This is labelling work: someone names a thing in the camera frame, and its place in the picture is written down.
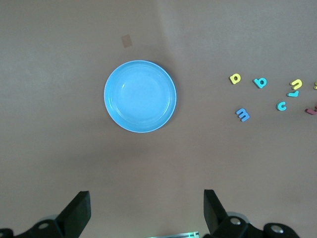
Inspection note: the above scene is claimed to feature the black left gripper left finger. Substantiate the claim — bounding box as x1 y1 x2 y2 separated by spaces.
0 190 92 238

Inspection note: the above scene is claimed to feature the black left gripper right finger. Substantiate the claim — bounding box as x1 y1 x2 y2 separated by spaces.
203 189 302 238

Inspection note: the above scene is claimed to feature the blue foam letter m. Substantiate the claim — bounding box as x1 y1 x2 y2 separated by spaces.
235 108 251 122

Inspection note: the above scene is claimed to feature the yellow foam letter d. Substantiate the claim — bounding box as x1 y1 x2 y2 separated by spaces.
229 73 242 85

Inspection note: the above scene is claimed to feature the teal foam letter b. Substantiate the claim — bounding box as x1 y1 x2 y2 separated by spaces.
253 77 267 89

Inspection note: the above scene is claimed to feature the blue round plate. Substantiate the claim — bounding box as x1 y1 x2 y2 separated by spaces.
104 59 177 134

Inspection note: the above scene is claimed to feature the yellow foam letter n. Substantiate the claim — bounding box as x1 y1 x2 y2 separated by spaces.
289 79 303 90

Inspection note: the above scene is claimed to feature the brown tape patch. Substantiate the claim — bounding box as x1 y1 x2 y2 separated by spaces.
121 34 133 48

